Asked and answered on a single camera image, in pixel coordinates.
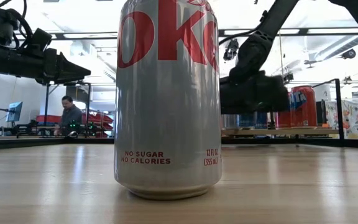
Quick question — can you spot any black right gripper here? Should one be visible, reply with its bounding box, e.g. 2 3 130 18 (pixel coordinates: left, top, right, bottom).
219 70 291 115

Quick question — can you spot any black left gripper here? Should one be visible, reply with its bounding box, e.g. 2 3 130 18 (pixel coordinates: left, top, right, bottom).
9 46 91 85

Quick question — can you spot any silver Diet Coke can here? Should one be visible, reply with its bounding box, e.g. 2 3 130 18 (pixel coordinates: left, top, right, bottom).
221 113 244 130
114 0 223 201

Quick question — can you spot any red Fanta soda can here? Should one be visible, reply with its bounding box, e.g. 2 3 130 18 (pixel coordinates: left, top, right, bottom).
275 110 292 130
288 85 319 129

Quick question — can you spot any wooden shelf board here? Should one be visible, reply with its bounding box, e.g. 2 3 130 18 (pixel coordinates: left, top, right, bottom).
221 128 340 136

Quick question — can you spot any grey hanging box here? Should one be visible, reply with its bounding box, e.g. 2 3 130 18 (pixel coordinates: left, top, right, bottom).
65 85 90 104

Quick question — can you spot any person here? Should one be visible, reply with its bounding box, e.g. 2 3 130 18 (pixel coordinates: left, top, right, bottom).
53 95 84 137

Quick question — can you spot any red storage bin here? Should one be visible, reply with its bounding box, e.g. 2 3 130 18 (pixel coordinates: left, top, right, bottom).
35 114 62 124

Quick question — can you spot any red blue shelving cart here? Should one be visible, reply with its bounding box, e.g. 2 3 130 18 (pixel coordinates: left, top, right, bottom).
81 111 115 138

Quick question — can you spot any computer monitor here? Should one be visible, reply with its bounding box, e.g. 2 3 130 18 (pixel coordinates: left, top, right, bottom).
6 101 25 124

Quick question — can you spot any floral cloth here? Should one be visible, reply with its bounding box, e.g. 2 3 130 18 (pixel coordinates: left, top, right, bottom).
324 99 358 140

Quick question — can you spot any black background rack frame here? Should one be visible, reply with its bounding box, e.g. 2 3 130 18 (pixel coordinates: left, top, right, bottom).
43 81 92 138

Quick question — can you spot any thin hanging cord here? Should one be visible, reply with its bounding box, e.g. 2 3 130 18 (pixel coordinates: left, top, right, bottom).
277 32 284 76

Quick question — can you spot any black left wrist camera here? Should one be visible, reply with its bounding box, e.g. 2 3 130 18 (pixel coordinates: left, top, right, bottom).
25 27 53 52

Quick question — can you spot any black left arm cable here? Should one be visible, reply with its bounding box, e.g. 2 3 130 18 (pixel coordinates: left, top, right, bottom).
0 0 34 43

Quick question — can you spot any black metal table frame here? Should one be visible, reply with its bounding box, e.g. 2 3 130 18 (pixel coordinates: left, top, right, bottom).
0 136 358 152

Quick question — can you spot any black shelf side rail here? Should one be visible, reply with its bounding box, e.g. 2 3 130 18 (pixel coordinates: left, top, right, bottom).
313 78 345 140

